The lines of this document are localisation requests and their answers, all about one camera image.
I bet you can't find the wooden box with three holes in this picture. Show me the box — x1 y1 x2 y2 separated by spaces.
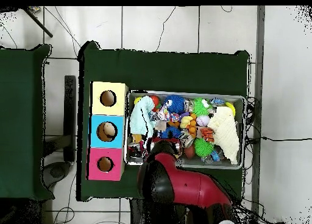
86 81 129 181

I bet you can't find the shallow clear mesh bin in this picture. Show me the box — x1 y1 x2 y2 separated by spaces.
123 89 246 170

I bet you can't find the mint green cloth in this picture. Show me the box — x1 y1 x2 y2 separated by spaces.
129 95 157 148

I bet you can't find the red ball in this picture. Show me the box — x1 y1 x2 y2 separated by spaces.
149 95 161 112

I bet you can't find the plain blue spiky ball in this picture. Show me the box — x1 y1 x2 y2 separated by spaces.
160 125 182 139

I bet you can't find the blue spiky ball with eyes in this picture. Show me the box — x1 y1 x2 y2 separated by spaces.
163 94 186 114

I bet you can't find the yellow plush toy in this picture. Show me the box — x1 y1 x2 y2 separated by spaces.
179 115 194 129

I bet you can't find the green spiky ball with eyes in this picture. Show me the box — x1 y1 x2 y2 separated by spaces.
192 97 211 117

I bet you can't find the white baseball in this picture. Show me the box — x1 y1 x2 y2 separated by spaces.
196 114 211 127

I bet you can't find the orange tiger plush toy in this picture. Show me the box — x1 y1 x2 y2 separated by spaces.
199 127 215 143

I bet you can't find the plain green spiky ball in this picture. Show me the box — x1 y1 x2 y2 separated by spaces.
193 138 215 158

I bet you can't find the cream knitted cloth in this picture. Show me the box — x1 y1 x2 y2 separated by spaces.
207 106 241 166

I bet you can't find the black upright panel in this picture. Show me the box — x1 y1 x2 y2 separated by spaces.
63 75 77 163

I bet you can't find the neighbouring dark green table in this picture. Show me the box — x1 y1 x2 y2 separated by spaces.
0 44 55 201

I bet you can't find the black slanted rod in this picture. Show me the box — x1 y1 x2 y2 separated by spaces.
23 7 54 38

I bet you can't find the black power cable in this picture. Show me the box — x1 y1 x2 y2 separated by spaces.
244 135 312 142

